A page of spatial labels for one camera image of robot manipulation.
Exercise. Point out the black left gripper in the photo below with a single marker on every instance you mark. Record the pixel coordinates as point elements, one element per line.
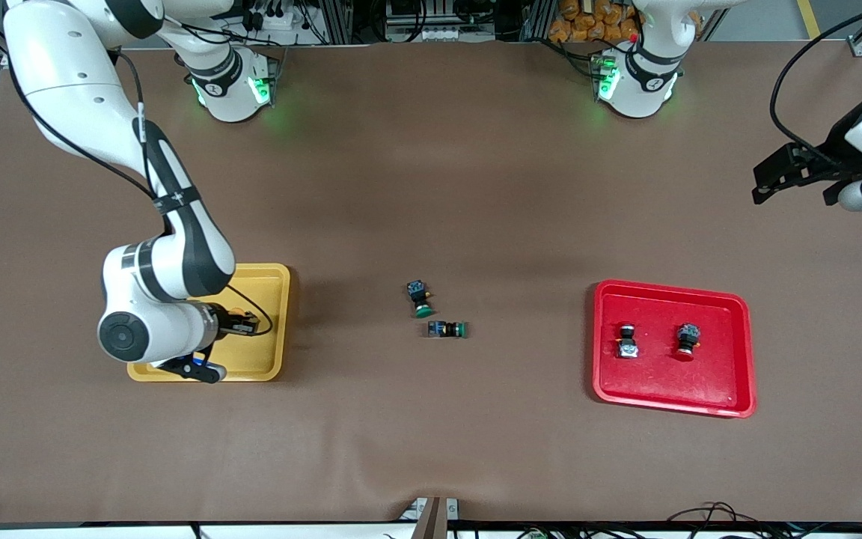
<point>826,159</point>

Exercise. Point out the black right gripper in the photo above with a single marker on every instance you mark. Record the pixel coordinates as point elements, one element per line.
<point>227,323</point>

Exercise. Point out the red mushroom push button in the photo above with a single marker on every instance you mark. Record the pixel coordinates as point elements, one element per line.
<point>688,333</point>
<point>628,346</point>

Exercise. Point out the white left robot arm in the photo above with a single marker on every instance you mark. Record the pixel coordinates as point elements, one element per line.
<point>644,82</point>

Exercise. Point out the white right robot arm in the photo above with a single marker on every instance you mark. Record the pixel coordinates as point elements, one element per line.
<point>72,75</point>

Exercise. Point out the yellow plastic tray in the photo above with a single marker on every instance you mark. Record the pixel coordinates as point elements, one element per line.
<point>251,355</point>

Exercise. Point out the green mushroom push button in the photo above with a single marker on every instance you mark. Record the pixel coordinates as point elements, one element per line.
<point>420,301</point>

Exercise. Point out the green flat push button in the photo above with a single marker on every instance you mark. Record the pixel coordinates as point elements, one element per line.
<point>446,329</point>

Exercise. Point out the brown table cover mat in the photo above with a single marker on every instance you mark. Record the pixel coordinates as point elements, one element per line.
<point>431,187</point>

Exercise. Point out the red plastic tray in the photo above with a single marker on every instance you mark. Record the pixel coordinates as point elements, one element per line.
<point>659,382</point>

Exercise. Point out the pile of orange packets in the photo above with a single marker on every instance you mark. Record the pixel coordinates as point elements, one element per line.
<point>588,19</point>

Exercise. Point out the white power strip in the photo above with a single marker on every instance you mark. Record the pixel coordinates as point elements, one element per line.
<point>277,21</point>

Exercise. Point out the metal table edge bracket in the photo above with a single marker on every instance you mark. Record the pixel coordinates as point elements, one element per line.
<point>431,520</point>

